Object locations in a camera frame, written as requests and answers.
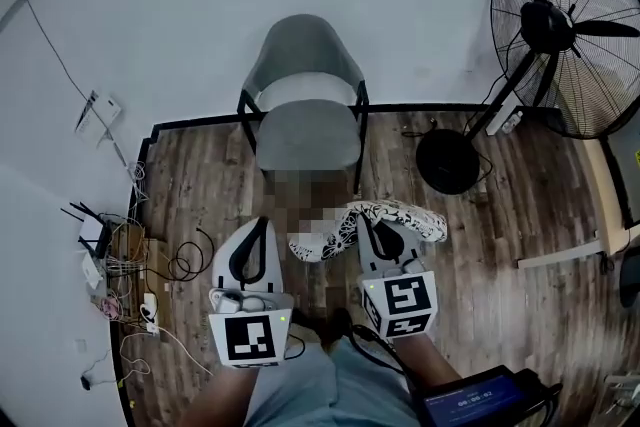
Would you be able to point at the white router with black antennas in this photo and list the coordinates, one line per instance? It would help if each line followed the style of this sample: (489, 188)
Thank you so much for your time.
(95, 230)

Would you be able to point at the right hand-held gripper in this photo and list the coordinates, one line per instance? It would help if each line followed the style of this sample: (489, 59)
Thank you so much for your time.
(400, 300)

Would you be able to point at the black tablet with blue screen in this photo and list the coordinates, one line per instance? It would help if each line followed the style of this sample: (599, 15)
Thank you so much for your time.
(475, 400)

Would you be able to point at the white wall socket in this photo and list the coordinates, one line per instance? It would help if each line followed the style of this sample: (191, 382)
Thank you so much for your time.
(80, 346)

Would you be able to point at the person's right forearm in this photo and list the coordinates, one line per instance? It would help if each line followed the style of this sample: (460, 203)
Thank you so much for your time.
(425, 360)

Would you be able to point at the grey chair with black frame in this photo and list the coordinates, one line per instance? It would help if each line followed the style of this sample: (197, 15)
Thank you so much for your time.
(307, 140)

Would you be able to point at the black and white patterned cushion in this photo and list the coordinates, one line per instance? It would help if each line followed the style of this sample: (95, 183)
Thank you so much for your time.
(345, 230)

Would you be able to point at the black office chair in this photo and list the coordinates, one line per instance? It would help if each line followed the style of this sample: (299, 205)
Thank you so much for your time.
(631, 275)

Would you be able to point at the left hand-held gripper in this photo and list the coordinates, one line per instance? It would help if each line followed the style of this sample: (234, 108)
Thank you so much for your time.
(250, 335)

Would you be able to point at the white power strip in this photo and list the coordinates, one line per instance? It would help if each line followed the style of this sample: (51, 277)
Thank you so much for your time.
(150, 312)

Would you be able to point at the person's left forearm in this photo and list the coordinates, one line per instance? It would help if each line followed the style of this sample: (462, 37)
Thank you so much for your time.
(220, 397)

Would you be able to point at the white box on wall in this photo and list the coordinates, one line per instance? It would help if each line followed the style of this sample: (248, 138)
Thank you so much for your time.
(100, 112)

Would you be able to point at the person's light blue shorts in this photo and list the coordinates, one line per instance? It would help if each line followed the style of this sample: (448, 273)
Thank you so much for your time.
(325, 390)

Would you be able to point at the large black standing fan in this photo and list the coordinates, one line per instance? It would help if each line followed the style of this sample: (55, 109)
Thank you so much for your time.
(550, 22)

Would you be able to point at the small white bottle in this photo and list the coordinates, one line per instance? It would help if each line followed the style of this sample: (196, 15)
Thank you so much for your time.
(512, 121)

